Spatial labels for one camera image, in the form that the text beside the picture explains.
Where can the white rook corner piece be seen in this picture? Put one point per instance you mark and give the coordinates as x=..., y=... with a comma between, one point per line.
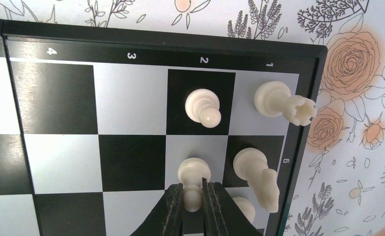
x=273, y=99

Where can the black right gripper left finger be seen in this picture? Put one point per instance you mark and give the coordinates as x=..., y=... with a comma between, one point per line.
x=166, y=218

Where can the white chess piece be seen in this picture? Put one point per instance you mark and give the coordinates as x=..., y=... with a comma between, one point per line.
x=250, y=164
x=246, y=208

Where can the floral table mat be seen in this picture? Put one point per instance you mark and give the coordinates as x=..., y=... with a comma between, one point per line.
x=345, y=149

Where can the black white chessboard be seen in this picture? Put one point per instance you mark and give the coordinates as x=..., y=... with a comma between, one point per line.
x=128, y=88

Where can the white pawn rook file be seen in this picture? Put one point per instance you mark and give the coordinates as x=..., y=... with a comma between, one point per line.
x=203, y=106

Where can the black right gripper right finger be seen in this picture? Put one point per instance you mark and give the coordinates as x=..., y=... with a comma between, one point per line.
x=221, y=215

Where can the white pawn knight file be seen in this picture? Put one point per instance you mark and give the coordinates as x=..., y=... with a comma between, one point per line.
x=190, y=173

